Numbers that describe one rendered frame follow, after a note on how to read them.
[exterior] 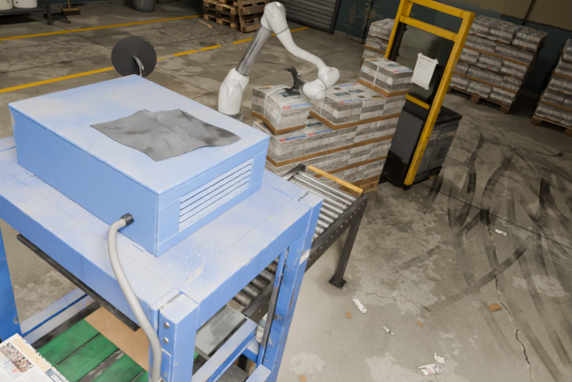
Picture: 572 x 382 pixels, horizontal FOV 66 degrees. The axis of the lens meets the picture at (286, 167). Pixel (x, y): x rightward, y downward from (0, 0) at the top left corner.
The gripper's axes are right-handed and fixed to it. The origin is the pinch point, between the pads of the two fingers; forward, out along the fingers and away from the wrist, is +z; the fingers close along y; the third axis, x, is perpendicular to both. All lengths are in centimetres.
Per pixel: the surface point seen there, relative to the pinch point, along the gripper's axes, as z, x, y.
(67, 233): -150, -189, -13
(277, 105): -11.8, -14.4, 15.8
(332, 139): -14, 49, 52
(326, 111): -2, 47, 31
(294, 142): -15.7, 4.9, 47.1
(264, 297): -133, -107, 59
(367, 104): -16, 81, 23
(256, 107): 12.8, -14.4, 26.1
